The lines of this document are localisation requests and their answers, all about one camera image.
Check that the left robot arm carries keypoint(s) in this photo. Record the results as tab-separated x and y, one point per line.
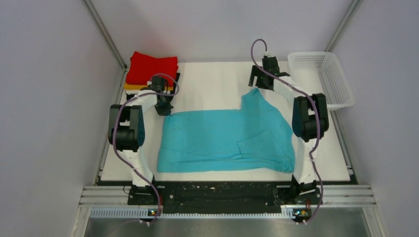
126	130

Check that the turquoise t shirt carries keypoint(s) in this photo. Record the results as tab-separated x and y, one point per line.
252	137

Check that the aluminium frame rail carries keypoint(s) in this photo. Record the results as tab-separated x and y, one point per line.
335	195

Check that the red folded t shirt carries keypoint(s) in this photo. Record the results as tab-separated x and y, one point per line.
143	67

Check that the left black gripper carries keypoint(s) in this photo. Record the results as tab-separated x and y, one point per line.
166	111

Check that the white folded t shirt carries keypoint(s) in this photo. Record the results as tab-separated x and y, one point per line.
131	93

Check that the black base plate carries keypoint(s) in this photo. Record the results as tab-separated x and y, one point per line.
224	207

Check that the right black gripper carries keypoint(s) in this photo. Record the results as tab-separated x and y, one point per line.
256	72

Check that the white cable duct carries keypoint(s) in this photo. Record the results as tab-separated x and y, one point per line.
149	213

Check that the white plastic basket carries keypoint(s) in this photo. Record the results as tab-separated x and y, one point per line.
321	72

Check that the orange folded t shirt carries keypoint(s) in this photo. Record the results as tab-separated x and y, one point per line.
139	87

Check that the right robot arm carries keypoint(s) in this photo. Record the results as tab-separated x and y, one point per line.
309	123

